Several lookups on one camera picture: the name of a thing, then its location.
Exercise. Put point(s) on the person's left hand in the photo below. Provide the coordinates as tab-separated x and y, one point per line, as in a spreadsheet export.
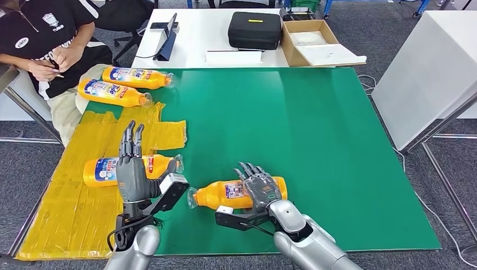
69	56

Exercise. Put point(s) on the person's right hand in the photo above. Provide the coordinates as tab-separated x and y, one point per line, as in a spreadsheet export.
43	71

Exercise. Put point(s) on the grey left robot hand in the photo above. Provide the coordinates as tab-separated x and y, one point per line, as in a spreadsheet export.
132	182

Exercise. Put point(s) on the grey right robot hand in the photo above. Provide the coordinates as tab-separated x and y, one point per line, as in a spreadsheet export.
262	190

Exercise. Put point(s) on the orange detergent bottle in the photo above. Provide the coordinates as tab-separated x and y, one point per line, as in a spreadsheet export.
152	80
111	93
100	171
216	193

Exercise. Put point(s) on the person's left forearm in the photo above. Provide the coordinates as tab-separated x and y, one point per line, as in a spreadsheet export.
86	35

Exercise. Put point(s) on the person's right forearm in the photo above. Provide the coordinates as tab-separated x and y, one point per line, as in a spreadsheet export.
16	62

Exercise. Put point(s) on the grey metal desk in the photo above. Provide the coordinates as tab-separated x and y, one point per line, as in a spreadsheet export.
7	75

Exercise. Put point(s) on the person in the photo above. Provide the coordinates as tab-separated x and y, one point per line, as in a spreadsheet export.
37	29

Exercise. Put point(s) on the yellow tape patch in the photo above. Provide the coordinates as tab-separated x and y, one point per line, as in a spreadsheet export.
74	216

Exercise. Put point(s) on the black office chair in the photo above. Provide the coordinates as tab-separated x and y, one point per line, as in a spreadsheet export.
123	15

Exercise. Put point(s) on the black phone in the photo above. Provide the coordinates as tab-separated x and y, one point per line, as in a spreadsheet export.
158	25

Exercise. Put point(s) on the dark tablet on stand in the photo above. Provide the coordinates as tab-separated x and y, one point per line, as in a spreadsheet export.
167	41

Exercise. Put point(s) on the white desk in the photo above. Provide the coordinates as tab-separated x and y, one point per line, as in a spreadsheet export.
201	31

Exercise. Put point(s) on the white paper sheet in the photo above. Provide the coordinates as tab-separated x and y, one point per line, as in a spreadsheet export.
233	57

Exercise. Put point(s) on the thin black pen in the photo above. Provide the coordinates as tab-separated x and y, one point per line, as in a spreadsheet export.
234	50

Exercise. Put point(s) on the open cardboard box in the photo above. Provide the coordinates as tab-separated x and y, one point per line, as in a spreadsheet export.
289	47

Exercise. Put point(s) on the white foam panel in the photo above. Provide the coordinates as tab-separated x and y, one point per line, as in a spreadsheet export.
331	54

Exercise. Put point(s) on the white plastic bag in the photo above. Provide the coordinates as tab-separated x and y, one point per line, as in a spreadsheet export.
308	38

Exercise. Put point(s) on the black zip case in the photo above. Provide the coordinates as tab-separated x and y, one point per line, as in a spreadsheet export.
254	31

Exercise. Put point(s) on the green crate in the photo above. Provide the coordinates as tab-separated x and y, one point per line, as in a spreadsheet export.
305	4

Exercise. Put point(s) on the blue metal leg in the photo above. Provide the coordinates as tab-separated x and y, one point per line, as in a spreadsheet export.
421	7
328	8

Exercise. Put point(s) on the white side table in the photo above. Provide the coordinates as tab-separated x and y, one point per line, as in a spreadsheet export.
428	68

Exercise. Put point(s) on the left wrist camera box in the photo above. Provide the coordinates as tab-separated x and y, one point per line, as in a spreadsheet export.
171	193

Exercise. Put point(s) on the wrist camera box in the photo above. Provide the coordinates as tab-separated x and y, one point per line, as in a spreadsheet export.
171	193
234	220

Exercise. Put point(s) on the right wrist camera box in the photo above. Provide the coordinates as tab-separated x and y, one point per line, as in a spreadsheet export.
234	220

